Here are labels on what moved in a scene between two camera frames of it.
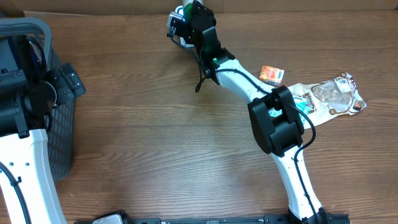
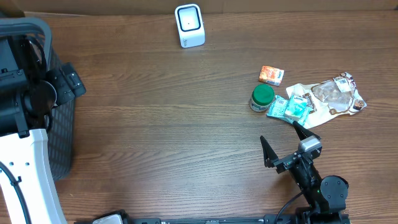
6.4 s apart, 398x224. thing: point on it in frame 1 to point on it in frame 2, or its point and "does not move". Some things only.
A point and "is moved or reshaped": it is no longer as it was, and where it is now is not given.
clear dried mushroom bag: [339, 95] does not move
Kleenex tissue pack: [300, 104] does not move
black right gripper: [203, 10] to [270, 156]
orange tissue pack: [272, 74] does not move
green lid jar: [189, 12] is moved or reshaped
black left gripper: [60, 80] does not move
